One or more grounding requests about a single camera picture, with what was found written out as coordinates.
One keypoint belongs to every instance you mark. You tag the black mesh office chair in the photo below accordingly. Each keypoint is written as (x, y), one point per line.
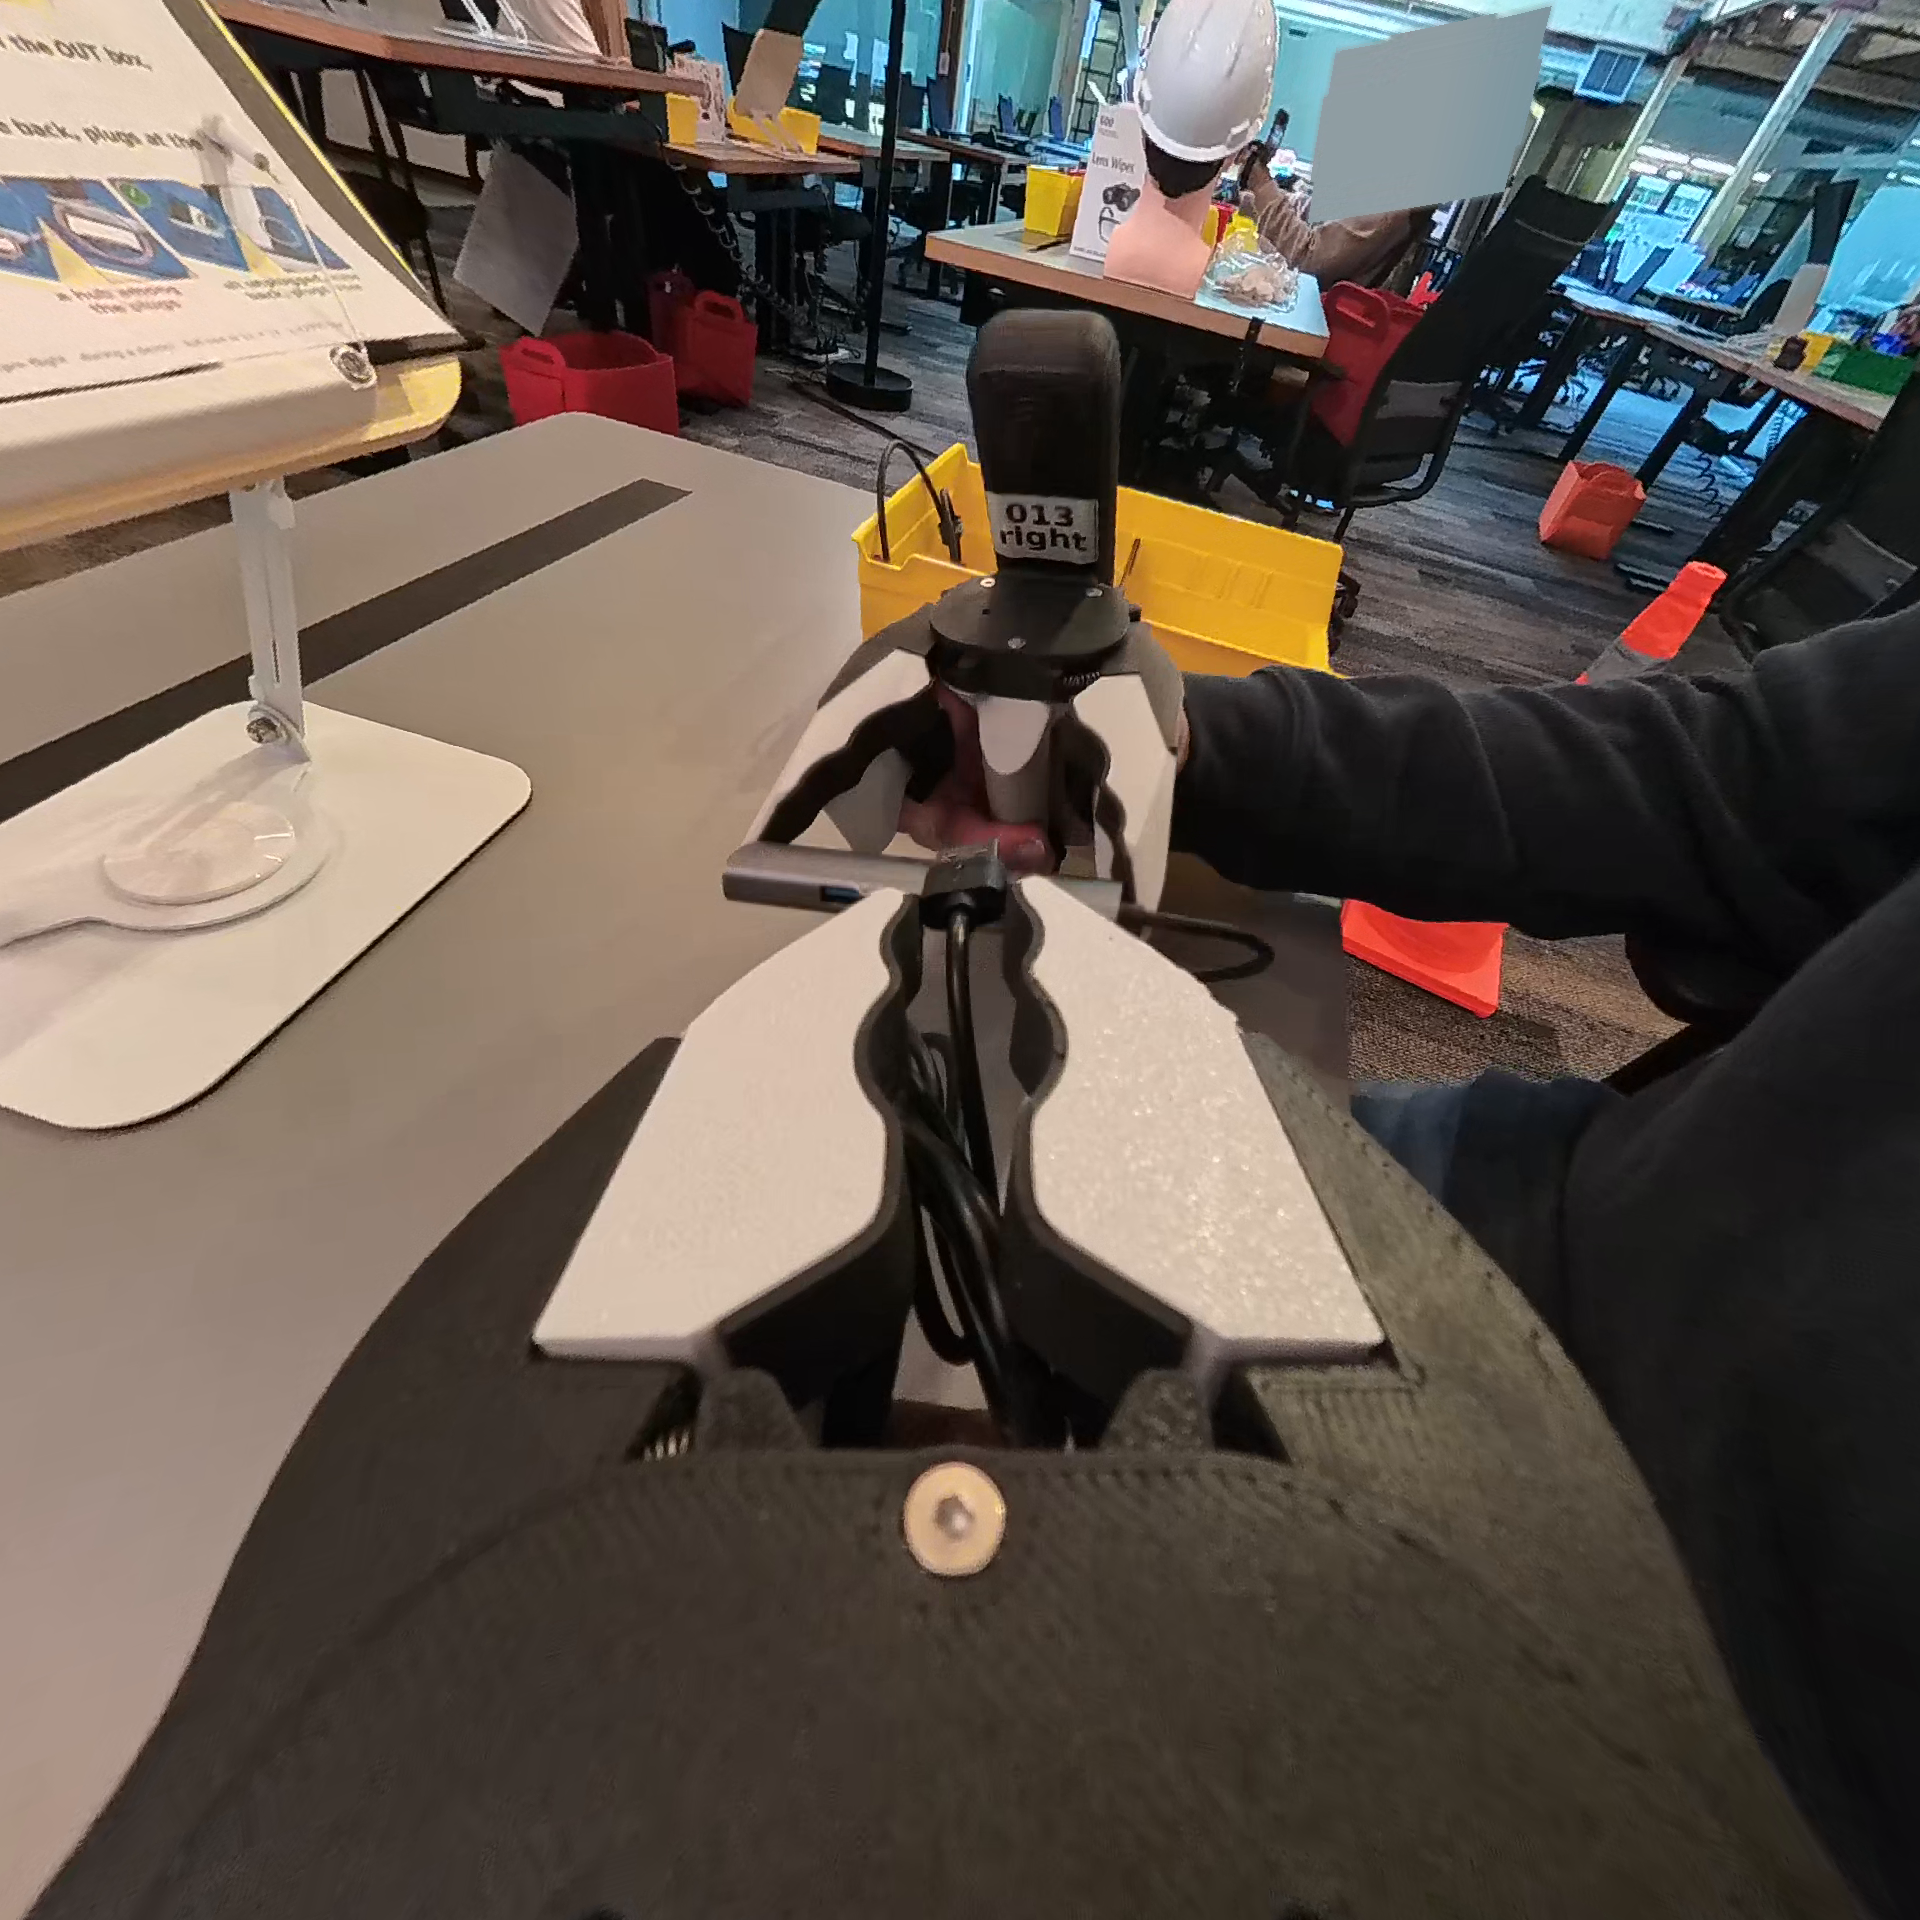
(1471, 346)

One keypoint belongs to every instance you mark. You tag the wooden top desk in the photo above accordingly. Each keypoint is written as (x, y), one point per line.
(451, 54)
(1019, 255)

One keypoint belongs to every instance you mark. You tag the red plastic bin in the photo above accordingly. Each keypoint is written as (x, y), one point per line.
(586, 383)
(1364, 360)
(714, 346)

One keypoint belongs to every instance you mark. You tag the dark grey usb hub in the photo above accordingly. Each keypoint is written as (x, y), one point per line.
(796, 874)

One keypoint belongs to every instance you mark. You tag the orange traffic cone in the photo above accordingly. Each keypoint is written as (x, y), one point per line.
(1673, 615)

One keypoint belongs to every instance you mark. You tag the long wooden desk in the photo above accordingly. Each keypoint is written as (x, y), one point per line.
(1723, 352)

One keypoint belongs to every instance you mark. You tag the white hard hat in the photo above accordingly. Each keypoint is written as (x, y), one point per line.
(1200, 77)

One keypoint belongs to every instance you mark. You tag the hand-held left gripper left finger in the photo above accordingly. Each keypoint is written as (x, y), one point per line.
(720, 1170)

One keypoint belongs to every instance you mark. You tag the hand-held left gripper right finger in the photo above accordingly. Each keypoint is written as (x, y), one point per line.
(1184, 1184)

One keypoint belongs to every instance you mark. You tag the black tape strip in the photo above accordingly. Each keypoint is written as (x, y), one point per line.
(570, 517)

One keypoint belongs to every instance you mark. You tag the orange plastic bin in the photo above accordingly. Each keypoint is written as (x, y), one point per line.
(1424, 954)
(1590, 511)

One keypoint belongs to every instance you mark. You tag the person's right hand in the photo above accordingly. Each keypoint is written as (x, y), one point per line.
(937, 826)

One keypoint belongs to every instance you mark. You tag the white printed box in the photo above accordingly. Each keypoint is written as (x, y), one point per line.
(1107, 182)

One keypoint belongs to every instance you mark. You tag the person's blue jeans leg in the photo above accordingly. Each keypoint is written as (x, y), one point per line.
(1440, 1119)

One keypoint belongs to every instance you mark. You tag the yellow desk bin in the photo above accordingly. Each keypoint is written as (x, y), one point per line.
(1052, 202)

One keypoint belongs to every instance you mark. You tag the black round stand base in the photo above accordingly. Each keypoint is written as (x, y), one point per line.
(870, 389)

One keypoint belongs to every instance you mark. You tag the yellow plastic bin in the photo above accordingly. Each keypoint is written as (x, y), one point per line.
(1230, 586)

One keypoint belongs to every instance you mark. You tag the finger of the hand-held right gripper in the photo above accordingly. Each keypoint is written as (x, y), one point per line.
(1144, 780)
(826, 734)

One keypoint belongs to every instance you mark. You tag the grey hanging sheet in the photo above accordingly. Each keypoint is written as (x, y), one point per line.
(518, 241)

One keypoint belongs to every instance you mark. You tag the pink mannequin head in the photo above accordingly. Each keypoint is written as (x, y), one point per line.
(1154, 224)

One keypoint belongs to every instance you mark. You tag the printed instruction sheet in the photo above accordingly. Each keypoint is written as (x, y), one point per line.
(148, 150)

